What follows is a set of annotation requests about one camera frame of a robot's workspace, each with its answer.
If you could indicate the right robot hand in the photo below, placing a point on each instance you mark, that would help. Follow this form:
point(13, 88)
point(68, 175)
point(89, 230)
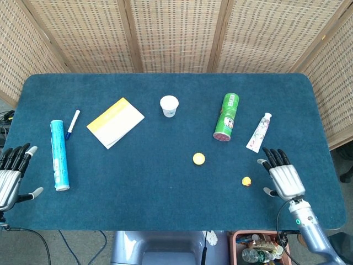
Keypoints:
point(288, 180)

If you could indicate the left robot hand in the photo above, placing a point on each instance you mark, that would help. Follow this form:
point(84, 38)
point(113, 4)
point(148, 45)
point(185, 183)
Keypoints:
point(9, 187)

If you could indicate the small yellow toy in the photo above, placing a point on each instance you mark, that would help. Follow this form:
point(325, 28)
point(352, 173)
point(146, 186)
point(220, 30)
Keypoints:
point(246, 181)

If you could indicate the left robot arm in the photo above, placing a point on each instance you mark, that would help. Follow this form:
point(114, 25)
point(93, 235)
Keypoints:
point(2, 220)

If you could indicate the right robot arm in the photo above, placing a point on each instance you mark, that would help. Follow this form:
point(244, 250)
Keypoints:
point(311, 229)

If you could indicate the white toothpaste tube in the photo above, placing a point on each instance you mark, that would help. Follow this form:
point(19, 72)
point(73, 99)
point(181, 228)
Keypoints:
point(260, 132)

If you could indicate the light blue cylindrical tube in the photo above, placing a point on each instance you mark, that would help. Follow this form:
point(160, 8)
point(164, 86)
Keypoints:
point(59, 154)

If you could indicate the clear plastic bottle green label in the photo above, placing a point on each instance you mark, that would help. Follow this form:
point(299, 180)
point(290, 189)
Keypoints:
point(255, 255)

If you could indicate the pink plastic bin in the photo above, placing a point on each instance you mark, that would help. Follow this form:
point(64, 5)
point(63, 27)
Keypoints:
point(234, 248)

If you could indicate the green chip can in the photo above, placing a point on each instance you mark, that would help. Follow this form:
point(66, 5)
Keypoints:
point(227, 117)

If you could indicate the white marker blue cap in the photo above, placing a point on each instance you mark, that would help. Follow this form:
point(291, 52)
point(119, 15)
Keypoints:
point(73, 124)

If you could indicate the yellow round lid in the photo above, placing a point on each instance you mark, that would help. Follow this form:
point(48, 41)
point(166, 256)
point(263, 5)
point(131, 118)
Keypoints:
point(198, 159)

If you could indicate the white perforated plate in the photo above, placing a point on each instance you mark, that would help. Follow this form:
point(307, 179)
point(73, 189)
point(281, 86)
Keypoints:
point(212, 238)

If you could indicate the black antenna rod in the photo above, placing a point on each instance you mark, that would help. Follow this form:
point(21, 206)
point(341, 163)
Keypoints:
point(204, 248)

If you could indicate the woven bamboo screen panel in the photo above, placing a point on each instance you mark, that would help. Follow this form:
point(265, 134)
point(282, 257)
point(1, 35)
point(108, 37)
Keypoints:
point(24, 52)
point(273, 36)
point(333, 69)
point(88, 36)
point(176, 36)

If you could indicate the yellow and white booklet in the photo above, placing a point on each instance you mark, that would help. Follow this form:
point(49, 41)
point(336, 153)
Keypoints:
point(114, 122)

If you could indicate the blue felt table cover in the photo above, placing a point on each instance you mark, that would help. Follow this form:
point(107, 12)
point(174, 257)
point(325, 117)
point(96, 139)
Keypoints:
point(154, 187)

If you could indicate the grey-blue robot torso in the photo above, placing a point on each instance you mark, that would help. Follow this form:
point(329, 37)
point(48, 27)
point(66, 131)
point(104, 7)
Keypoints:
point(165, 248)

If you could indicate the white paper cup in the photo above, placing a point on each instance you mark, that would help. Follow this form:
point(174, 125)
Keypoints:
point(169, 106)

